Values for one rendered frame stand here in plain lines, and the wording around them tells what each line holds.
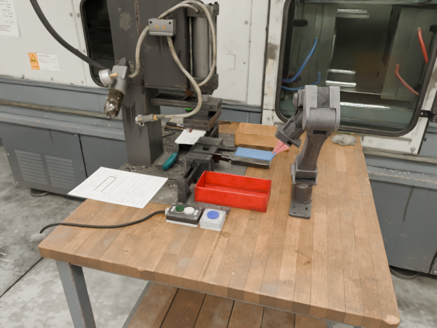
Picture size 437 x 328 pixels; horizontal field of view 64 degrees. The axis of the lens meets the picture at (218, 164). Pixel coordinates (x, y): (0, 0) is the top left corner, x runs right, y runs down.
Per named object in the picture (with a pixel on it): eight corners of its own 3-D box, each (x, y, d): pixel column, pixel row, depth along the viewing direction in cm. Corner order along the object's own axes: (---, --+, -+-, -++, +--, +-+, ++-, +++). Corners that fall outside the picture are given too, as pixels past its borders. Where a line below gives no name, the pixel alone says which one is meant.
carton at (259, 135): (288, 153, 158) (290, 137, 154) (234, 147, 164) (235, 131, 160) (291, 142, 169) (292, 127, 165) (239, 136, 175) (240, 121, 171)
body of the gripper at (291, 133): (276, 127, 132) (288, 112, 128) (298, 142, 132) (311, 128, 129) (274, 133, 126) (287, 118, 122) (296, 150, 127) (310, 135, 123)
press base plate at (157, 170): (227, 221, 118) (227, 213, 116) (95, 198, 129) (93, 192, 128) (258, 142, 173) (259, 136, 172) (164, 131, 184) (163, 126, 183)
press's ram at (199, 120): (212, 138, 127) (211, 54, 113) (145, 131, 133) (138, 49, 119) (224, 120, 143) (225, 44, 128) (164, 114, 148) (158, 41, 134)
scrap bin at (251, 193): (265, 213, 117) (266, 197, 114) (194, 201, 123) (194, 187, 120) (270, 193, 127) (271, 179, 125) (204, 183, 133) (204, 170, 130)
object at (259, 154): (274, 161, 131) (276, 154, 130) (234, 155, 134) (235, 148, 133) (276, 153, 137) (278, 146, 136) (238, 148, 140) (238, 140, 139)
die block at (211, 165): (209, 179, 136) (209, 162, 133) (185, 176, 138) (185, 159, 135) (222, 156, 153) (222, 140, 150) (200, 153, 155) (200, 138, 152)
